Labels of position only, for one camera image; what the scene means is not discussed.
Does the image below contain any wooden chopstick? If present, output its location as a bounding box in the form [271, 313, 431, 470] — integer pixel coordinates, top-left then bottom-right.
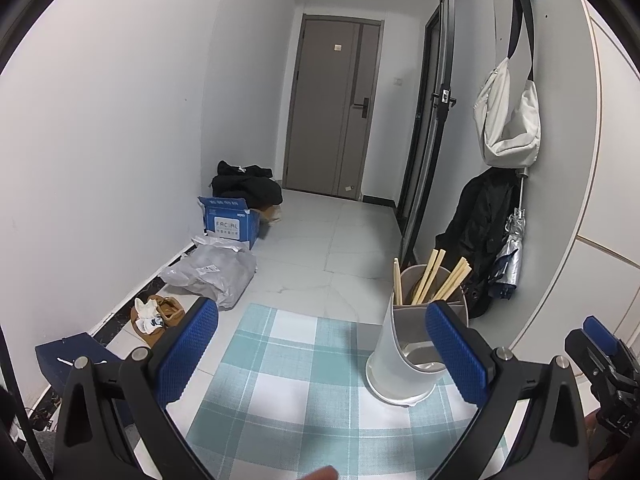
[416, 249, 446, 305]
[426, 257, 471, 301]
[410, 248, 441, 306]
[393, 258, 404, 307]
[434, 258, 472, 300]

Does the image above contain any white shoulder bag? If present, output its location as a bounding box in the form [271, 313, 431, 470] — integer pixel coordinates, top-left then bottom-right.
[473, 0, 541, 170]

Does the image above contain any person right hand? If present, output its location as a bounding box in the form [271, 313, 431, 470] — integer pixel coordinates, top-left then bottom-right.
[585, 408, 618, 480]

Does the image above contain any person left hand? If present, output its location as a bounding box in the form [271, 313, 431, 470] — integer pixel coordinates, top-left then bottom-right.
[299, 465, 340, 480]

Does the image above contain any tan shoe near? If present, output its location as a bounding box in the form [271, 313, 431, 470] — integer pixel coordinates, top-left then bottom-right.
[130, 295, 166, 347]

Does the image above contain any tan shoe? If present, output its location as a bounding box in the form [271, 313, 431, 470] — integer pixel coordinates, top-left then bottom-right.
[150, 295, 186, 327]
[130, 295, 166, 347]

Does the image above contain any white utensil holder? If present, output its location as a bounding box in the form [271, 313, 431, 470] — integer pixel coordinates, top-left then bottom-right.
[364, 264, 447, 406]

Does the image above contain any tan shoe far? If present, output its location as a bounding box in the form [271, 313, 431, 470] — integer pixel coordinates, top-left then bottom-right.
[150, 295, 186, 327]

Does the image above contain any silver folded umbrella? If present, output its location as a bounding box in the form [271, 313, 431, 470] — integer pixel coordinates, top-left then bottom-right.
[489, 169, 528, 300]

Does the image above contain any navy jordan shoe box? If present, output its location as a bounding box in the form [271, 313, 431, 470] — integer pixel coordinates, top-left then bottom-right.
[35, 333, 120, 396]

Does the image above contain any grey plastic bag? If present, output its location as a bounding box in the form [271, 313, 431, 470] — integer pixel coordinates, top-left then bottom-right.
[160, 234, 257, 310]

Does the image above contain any black hanging jacket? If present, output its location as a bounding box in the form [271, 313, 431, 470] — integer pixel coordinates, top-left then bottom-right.
[435, 168, 520, 318]

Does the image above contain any teal checkered tablecloth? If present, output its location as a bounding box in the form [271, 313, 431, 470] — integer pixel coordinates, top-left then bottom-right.
[186, 304, 475, 479]

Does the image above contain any blue facial cardboard box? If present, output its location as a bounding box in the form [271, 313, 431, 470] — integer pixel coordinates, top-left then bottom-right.
[198, 197, 260, 249]

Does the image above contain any black framed glass door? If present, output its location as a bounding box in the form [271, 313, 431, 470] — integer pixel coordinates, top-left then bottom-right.
[396, 0, 456, 269]

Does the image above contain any black clothes pile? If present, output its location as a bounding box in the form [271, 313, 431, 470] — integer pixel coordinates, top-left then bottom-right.
[210, 160, 283, 210]

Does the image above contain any grey entrance door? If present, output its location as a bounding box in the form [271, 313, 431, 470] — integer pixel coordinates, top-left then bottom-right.
[283, 14, 384, 200]

